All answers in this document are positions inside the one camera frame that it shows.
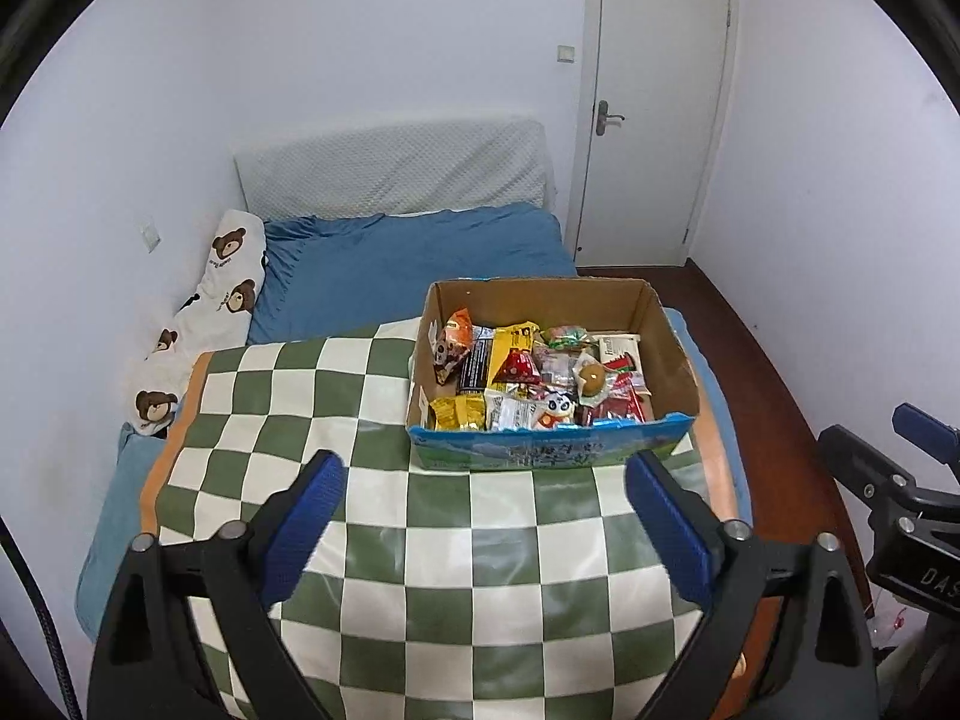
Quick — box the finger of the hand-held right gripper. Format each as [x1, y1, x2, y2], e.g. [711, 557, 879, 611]
[816, 426, 917, 518]
[892, 403, 960, 466]

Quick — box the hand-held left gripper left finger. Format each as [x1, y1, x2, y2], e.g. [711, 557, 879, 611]
[88, 450, 347, 720]

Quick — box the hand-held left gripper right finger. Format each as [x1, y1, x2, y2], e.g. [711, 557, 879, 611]
[625, 450, 878, 720]

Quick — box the cardboard box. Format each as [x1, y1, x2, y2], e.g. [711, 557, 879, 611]
[405, 277, 702, 472]

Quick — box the yellow black snack packet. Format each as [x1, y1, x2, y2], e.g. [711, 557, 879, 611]
[457, 322, 542, 395]

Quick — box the dark red snack packet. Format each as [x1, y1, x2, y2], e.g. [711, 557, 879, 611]
[581, 382, 652, 425]

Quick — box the green white checkered blanket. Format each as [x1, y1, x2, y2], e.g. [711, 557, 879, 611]
[141, 315, 743, 720]

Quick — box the cartoon face snack packet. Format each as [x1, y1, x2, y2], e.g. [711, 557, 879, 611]
[534, 384, 578, 428]

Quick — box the round brown bun packet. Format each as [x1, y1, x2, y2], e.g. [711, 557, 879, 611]
[571, 360, 610, 400]

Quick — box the gold snack packet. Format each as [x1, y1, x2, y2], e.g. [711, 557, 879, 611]
[431, 394, 488, 432]

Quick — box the pink snack packet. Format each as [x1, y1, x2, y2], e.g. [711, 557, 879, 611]
[536, 351, 577, 387]

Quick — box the brown white snack packet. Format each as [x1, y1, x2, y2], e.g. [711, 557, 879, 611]
[429, 330, 470, 383]

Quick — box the red triangular snack packet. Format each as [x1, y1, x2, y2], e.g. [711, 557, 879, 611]
[499, 349, 542, 385]

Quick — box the orange snack packet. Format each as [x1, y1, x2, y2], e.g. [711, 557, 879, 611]
[442, 306, 475, 350]

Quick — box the bear print pillow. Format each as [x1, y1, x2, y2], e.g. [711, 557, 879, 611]
[124, 208, 267, 437]

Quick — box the blue bed sheet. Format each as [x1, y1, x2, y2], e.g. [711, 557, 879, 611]
[247, 204, 578, 346]

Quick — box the grey padded headboard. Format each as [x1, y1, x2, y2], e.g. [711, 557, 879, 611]
[232, 118, 556, 218]

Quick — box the white door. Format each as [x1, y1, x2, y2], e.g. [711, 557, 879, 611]
[566, 0, 743, 267]

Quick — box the black cable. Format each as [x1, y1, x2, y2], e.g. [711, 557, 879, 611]
[0, 517, 83, 720]

